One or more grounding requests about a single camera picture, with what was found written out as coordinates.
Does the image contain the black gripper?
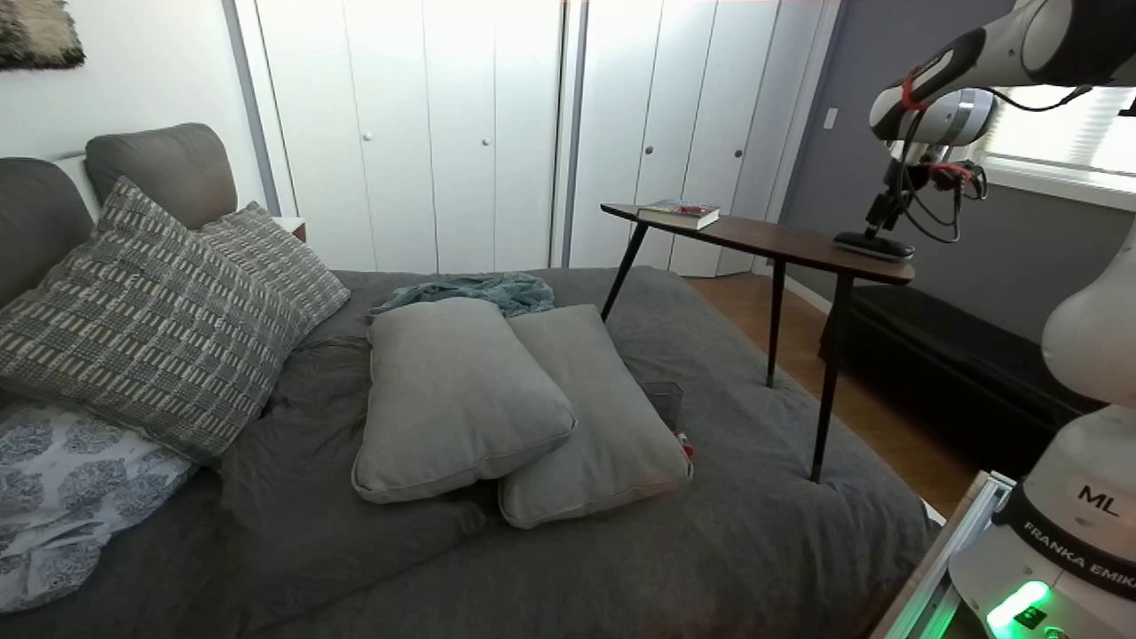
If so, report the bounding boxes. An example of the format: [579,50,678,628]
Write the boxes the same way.
[866,147,928,229]

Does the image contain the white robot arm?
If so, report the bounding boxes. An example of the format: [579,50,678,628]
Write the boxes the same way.
[866,0,1136,234]

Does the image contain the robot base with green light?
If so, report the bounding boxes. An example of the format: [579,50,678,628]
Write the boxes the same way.
[869,228,1136,639]

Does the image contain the dark wooden side table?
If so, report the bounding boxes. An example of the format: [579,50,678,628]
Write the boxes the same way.
[599,202,916,479]

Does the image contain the book on table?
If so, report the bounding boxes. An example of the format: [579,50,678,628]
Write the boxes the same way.
[637,202,721,229]

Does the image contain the black low bench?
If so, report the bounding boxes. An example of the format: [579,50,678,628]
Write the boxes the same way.
[821,283,1093,475]

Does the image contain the grey pillow right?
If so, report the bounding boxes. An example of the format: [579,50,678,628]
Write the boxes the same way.
[496,306,692,528]

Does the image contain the grey pillow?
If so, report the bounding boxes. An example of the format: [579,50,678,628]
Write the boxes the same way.
[496,306,692,528]
[353,298,575,504]

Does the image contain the teal crumpled blanket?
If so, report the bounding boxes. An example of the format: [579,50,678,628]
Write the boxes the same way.
[381,272,553,315]

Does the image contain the white closet doors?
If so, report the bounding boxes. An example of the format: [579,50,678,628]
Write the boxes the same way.
[227,0,840,272]

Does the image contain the grey pillow left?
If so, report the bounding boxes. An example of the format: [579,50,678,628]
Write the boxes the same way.
[353,298,575,504]

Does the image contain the small checked grey cushion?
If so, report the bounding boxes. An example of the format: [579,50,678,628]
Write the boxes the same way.
[199,202,353,333]

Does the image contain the large patterned grey cushion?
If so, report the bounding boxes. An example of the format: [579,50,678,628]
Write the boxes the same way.
[0,180,301,456]

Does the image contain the grey padded headboard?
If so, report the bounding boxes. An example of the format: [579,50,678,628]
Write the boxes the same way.
[0,124,238,306]

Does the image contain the floral white pillow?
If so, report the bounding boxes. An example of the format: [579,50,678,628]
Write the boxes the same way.
[0,401,196,612]

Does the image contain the white window frame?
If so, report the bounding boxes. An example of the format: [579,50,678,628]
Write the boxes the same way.
[970,85,1136,212]

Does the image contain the dark wall picture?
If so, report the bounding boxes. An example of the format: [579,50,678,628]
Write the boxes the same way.
[0,0,86,72]

